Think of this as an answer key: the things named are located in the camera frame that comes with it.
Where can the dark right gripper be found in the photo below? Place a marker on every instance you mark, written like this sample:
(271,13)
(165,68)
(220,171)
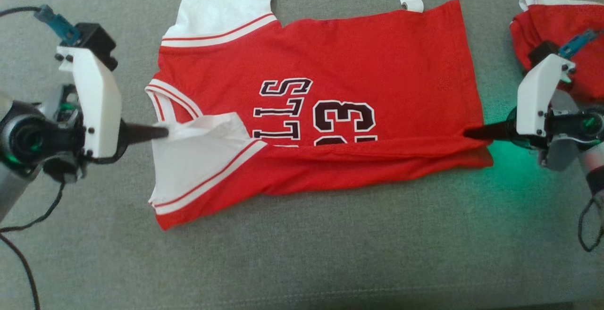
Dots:
(566,128)

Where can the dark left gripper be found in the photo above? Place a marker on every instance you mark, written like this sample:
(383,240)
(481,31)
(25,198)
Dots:
(42,135)

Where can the red garment with white trim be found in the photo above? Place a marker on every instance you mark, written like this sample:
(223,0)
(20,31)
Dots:
(542,22)

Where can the red jersey with number print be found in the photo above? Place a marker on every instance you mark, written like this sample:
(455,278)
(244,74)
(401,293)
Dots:
(377,64)

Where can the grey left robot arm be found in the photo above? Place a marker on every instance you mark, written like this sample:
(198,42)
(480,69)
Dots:
(9,192)

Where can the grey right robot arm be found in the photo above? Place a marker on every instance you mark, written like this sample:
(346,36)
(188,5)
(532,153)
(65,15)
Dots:
(595,168)

